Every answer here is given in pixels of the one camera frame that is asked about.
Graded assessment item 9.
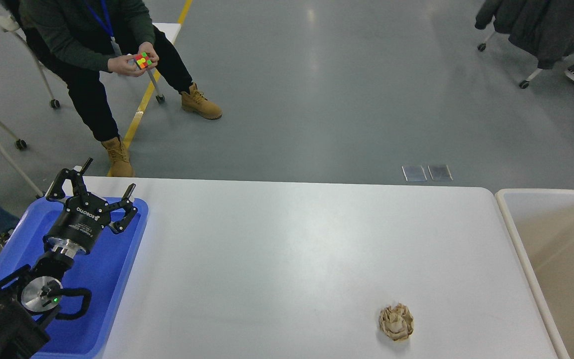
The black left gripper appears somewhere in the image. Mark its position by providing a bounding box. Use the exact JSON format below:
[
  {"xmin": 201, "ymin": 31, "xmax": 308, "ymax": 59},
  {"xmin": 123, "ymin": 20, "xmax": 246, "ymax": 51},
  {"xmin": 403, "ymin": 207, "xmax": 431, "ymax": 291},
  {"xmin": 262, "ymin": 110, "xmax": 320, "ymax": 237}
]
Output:
[{"xmin": 43, "ymin": 158, "xmax": 138, "ymax": 255}]

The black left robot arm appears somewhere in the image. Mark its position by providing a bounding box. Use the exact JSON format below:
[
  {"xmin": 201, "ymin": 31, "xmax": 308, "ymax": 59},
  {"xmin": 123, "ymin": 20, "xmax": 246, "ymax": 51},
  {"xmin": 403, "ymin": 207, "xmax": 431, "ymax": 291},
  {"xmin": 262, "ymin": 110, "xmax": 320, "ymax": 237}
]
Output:
[{"xmin": 0, "ymin": 159, "xmax": 139, "ymax": 359}]

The blue plastic tray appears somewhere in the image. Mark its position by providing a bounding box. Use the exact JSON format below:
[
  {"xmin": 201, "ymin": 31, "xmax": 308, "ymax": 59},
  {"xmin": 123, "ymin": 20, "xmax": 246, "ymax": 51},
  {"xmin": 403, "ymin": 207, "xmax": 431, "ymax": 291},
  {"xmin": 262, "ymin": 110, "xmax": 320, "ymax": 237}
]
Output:
[{"xmin": 0, "ymin": 198, "xmax": 149, "ymax": 359}]

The colourful puzzle cube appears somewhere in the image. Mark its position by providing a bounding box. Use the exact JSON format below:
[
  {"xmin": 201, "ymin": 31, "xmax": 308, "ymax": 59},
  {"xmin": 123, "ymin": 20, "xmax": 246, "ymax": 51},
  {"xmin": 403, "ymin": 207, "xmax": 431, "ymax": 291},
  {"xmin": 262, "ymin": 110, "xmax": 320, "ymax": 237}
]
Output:
[{"xmin": 133, "ymin": 52, "xmax": 152, "ymax": 69}]

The seated person in green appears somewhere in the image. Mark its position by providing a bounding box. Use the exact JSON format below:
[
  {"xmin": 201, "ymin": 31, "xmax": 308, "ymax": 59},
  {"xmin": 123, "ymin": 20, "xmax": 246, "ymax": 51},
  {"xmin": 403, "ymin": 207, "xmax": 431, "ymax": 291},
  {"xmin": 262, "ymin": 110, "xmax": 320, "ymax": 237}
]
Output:
[{"xmin": 18, "ymin": 0, "xmax": 222, "ymax": 177}]

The left metal floor plate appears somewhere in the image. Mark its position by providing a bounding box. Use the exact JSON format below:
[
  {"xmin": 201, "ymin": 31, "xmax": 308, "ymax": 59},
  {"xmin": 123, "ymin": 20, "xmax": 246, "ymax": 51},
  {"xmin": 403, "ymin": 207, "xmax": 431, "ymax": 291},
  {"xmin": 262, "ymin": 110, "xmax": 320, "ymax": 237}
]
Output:
[{"xmin": 401, "ymin": 165, "xmax": 428, "ymax": 182}]

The metal floor plate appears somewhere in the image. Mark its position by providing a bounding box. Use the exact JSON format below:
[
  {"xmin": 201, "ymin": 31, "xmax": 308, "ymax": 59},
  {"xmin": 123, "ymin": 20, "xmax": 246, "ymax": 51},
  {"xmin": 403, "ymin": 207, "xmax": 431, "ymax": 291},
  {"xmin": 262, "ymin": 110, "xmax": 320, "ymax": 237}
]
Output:
[
  {"xmin": 401, "ymin": 165, "xmax": 428, "ymax": 182},
  {"xmin": 427, "ymin": 165, "xmax": 453, "ymax": 181}
]

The crumpled brown paper ball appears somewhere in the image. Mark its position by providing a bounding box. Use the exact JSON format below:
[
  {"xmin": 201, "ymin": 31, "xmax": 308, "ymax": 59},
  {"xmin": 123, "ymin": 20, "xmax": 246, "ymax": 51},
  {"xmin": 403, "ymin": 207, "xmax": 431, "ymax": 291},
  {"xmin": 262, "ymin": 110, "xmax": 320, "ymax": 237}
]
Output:
[{"xmin": 378, "ymin": 303, "xmax": 414, "ymax": 342}]

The right metal floor plate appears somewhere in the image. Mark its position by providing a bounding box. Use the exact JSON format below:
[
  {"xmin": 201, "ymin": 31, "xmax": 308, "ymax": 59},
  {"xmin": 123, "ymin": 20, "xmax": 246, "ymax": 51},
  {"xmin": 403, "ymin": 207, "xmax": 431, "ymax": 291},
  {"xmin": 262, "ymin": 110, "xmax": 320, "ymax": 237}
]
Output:
[{"xmin": 427, "ymin": 165, "xmax": 453, "ymax": 181}]

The beige plastic bin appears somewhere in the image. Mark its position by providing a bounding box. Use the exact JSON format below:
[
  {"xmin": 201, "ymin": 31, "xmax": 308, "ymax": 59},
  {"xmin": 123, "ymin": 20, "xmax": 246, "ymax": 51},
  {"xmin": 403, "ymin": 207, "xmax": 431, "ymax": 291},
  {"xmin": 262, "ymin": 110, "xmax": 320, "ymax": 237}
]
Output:
[{"xmin": 496, "ymin": 188, "xmax": 574, "ymax": 359}]

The white chair with dark jacket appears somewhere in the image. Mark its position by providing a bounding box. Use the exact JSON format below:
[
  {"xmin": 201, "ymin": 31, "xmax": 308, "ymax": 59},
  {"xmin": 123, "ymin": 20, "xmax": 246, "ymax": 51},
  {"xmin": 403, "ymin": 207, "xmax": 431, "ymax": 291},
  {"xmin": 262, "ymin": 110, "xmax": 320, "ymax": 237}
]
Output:
[{"xmin": 475, "ymin": 0, "xmax": 574, "ymax": 89}]

